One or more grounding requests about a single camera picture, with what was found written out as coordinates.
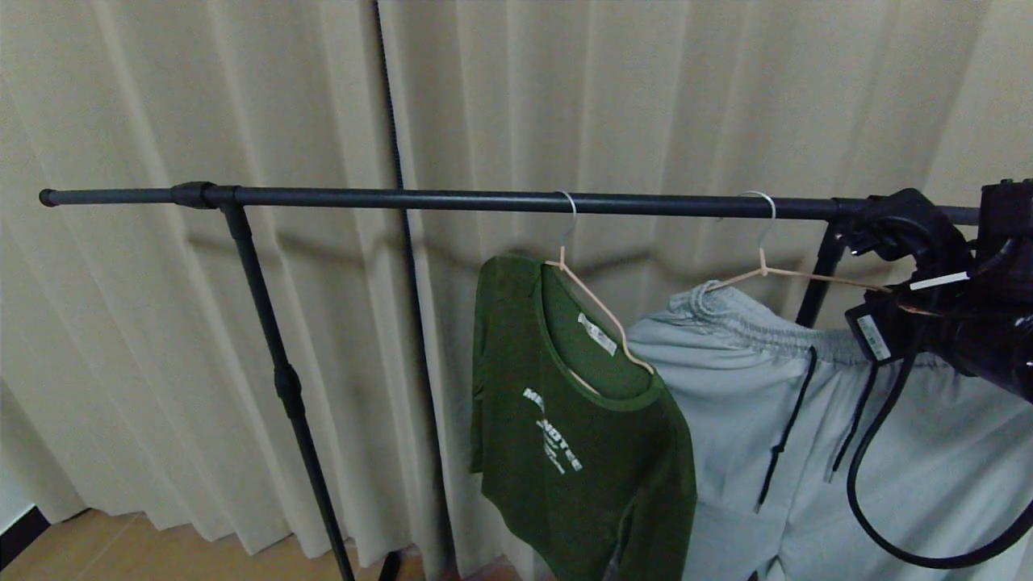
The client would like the pink clothes hanger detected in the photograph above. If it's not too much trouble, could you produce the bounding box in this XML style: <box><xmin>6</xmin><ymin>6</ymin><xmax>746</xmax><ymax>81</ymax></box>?
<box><xmin>704</xmin><ymin>190</ymin><xmax>895</xmax><ymax>295</ymax></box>
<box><xmin>544</xmin><ymin>190</ymin><xmax>656</xmax><ymax>398</ymax></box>

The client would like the green printed t-shirt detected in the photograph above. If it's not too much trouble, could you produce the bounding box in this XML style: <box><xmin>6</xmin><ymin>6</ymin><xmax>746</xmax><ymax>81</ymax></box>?
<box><xmin>470</xmin><ymin>253</ymin><xmax>698</xmax><ymax>581</ymax></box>

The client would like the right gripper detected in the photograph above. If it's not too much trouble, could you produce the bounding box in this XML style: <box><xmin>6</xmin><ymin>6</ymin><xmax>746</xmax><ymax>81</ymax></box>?
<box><xmin>844</xmin><ymin>284</ymin><xmax>1033</xmax><ymax>406</ymax></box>

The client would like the pale grey garment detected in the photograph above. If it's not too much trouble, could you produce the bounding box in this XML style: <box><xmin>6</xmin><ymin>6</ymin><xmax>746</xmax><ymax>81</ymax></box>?
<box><xmin>625</xmin><ymin>280</ymin><xmax>1033</xmax><ymax>581</ymax></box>

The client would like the black clothes rack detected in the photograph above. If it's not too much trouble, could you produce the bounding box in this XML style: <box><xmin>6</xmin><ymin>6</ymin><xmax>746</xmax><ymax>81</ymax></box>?
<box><xmin>38</xmin><ymin>181</ymin><xmax>982</xmax><ymax>581</ymax></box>

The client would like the black cable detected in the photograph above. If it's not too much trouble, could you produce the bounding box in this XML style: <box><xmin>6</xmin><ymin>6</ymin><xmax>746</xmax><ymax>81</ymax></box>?
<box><xmin>845</xmin><ymin>316</ymin><xmax>1033</xmax><ymax>571</ymax></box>

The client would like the black beaded cord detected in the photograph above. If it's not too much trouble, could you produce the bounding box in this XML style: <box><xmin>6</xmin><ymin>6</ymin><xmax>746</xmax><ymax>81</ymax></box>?
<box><xmin>371</xmin><ymin>0</ymin><xmax>458</xmax><ymax>575</ymax></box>

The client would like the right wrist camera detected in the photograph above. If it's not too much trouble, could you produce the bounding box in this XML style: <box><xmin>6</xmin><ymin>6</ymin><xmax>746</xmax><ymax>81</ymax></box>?
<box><xmin>834</xmin><ymin>188</ymin><xmax>976</xmax><ymax>269</ymax></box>

